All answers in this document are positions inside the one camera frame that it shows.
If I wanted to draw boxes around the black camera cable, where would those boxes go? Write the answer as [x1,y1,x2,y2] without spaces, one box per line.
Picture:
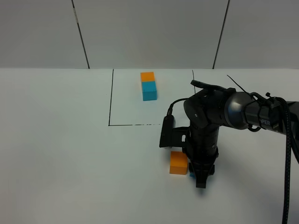
[166,79,228,117]

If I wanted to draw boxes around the orange template block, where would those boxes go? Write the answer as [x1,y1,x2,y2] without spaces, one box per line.
[140,72,155,83]

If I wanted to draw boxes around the blue template block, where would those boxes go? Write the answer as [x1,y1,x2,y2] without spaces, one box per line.
[142,81,157,101]

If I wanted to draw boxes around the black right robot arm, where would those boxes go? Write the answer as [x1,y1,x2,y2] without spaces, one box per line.
[184,88,299,189]

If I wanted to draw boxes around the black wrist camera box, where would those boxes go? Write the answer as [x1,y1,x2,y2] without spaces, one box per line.
[159,115,189,148]

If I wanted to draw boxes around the black braided cable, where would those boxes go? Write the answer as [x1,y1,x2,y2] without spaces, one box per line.
[271,97,299,224]

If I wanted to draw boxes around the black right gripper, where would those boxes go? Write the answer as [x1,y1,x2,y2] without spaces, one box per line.
[186,122,220,188]

